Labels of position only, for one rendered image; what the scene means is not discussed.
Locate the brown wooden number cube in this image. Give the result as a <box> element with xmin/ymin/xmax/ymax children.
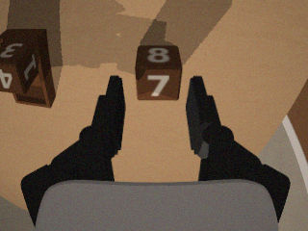
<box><xmin>135</xmin><ymin>45</ymin><xmax>183</xmax><ymax>101</ymax></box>
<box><xmin>0</xmin><ymin>42</ymin><xmax>39</xmax><ymax>94</ymax></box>

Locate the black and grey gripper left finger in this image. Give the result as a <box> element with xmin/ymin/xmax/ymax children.
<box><xmin>20</xmin><ymin>75</ymin><xmax>125</xmax><ymax>226</ymax></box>

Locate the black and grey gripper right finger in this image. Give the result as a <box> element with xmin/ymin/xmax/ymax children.
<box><xmin>186</xmin><ymin>76</ymin><xmax>291</xmax><ymax>222</ymax></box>

